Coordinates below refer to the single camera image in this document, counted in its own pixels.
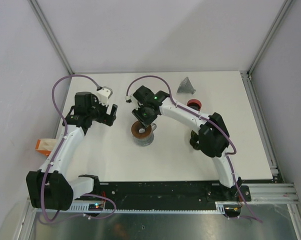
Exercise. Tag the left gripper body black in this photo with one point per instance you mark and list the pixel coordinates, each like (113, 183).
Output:
(98, 112)

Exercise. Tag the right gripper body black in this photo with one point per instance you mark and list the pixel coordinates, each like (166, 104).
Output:
(144, 115)

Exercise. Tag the clear glass carafe server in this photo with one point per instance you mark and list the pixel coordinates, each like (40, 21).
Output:
(143, 136)

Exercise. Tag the clear glass dripper cone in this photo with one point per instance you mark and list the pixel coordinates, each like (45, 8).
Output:
(186, 87)

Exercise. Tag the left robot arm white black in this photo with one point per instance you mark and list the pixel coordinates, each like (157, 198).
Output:
(48, 187)

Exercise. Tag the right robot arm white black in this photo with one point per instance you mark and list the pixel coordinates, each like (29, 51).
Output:
(213, 136)

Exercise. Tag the red black coffee dripper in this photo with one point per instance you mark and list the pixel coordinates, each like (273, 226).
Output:
(194, 104)

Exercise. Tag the olive green dripper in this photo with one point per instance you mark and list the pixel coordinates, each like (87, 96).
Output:
(194, 140)

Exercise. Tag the orange white box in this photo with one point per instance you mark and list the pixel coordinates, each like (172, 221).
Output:
(45, 146)

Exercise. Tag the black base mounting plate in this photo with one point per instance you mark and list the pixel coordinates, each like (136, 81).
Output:
(170, 194)

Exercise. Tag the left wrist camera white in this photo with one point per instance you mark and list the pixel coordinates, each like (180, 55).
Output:
(103, 94)

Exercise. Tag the left aluminium frame post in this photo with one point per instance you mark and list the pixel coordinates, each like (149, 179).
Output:
(46, 27)

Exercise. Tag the aluminium frame post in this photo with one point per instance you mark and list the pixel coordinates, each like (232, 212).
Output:
(46, 27)
(274, 28)

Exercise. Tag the grey cable duct rail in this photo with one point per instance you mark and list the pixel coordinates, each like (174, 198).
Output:
(96, 207)

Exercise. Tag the right aluminium frame post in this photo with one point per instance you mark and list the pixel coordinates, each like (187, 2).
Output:
(274, 28)

